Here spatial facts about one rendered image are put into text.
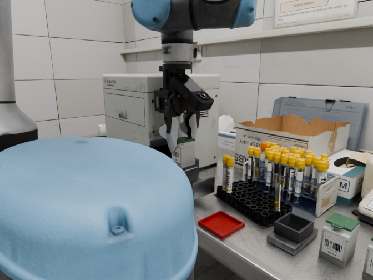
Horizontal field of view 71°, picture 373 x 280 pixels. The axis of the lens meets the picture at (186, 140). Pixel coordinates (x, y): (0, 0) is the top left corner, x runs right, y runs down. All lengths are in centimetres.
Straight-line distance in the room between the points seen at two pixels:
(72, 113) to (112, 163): 184
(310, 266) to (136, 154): 40
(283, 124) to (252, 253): 66
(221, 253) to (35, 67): 166
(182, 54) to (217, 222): 37
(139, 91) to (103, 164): 57
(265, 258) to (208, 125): 47
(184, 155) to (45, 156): 50
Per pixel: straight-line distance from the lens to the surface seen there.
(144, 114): 71
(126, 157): 17
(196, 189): 62
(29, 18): 196
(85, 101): 202
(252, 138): 83
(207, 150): 86
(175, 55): 62
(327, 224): 52
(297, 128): 106
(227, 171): 63
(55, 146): 19
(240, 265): 51
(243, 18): 50
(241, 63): 128
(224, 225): 57
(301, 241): 54
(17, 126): 23
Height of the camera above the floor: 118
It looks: 14 degrees down
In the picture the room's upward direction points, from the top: straight up
